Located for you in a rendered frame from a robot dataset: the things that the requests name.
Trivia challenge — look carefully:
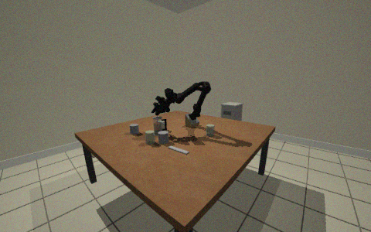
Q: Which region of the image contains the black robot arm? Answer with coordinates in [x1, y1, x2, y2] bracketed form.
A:
[155, 81, 211, 120]

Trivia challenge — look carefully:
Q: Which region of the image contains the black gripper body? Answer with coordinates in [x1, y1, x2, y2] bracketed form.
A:
[153, 99, 170, 113]

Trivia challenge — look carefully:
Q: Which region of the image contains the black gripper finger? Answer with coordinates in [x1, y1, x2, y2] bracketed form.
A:
[155, 106, 165, 114]
[151, 104, 158, 113]

